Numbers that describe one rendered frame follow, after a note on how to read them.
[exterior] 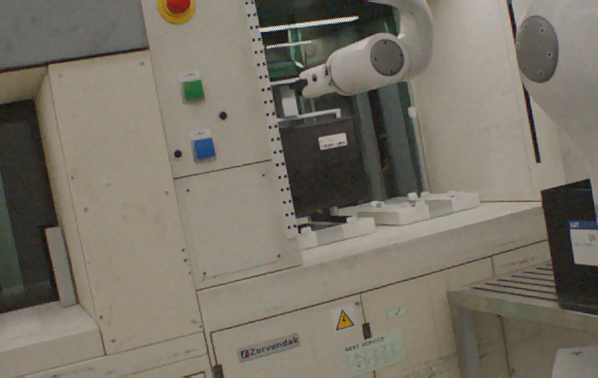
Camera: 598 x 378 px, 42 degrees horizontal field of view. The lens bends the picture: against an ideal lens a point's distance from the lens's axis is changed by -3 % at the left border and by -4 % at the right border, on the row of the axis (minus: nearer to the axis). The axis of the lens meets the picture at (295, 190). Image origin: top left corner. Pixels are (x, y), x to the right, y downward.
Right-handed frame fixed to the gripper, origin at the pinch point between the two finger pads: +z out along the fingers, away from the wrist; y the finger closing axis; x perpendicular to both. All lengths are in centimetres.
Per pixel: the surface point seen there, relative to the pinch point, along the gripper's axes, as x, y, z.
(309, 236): -29.6, -4.3, 5.5
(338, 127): -9.0, 6.6, 5.7
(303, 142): -10.7, -1.7, 5.7
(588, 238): -33, 18, -50
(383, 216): -30.0, 16.7, 12.7
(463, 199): -29.6, 33.4, 5.3
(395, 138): -14, 53, 67
